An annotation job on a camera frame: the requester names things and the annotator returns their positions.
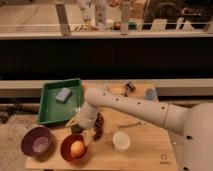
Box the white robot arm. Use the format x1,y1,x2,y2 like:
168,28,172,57
76,87,213,171

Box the dark rectangular block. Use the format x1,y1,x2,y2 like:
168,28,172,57
71,124,83,134

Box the red bowl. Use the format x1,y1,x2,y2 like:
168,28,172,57
60,134,87,162

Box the purple bowl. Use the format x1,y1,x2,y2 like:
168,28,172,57
21,127,53,157

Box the dark brown grape bunch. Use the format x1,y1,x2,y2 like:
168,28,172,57
94,114,104,141

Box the yellow banana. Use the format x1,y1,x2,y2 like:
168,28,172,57
107,87,126,95

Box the green plastic tray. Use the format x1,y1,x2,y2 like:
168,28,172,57
38,78,84,126

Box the small dark toy object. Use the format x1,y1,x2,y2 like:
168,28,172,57
125,82,135,96

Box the white cup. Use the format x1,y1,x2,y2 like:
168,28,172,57
112,131,131,151

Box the orange apple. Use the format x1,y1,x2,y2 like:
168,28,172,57
71,141,85,158

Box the wooden board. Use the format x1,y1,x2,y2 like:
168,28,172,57
24,81,179,171

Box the blue sponge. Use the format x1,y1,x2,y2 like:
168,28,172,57
55,88,72,103

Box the metal fork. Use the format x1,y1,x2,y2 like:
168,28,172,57
118,121,146,129

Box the blue cup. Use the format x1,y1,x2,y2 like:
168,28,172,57
145,89,157,101

